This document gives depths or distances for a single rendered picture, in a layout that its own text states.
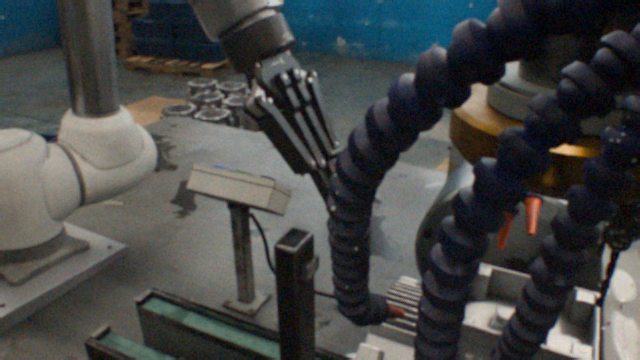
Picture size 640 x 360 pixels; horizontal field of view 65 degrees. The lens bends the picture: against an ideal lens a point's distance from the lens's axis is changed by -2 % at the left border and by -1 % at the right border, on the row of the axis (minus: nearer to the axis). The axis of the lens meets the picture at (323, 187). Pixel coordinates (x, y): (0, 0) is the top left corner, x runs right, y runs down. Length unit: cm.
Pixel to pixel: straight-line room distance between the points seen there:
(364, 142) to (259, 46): 34
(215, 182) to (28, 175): 40
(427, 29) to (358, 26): 90
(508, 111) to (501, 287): 24
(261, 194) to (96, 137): 46
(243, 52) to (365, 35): 614
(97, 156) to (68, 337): 38
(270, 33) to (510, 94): 26
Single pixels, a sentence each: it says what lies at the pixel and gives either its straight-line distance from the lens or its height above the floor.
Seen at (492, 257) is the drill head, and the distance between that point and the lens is 73.
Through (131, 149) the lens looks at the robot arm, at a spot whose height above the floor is 102.
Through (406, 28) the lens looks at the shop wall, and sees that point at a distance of 645.
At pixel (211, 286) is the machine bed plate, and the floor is 80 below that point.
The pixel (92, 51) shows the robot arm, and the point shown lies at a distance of 114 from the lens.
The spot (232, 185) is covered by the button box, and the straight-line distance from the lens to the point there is 87.
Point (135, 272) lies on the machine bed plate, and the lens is 117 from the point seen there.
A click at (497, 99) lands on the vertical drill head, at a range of 39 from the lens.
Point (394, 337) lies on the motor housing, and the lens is 53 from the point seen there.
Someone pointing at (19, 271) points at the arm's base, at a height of 85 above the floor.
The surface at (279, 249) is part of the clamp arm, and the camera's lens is 37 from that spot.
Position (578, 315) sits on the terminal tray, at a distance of 55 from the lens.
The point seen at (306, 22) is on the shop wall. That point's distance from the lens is 704.
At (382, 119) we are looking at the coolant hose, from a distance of 19.
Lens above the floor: 145
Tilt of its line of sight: 27 degrees down
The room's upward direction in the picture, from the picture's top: straight up
